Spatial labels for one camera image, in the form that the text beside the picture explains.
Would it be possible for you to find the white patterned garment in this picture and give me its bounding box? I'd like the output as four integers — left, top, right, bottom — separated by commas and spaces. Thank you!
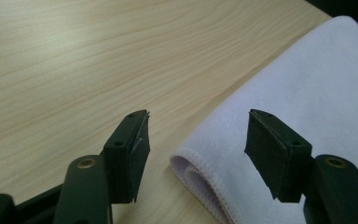
169, 15, 358, 224

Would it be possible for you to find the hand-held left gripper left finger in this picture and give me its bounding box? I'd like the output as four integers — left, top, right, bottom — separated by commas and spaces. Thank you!
102, 108, 152, 205

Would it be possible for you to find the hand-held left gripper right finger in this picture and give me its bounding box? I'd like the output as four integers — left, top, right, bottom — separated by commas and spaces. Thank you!
243, 108, 313, 204

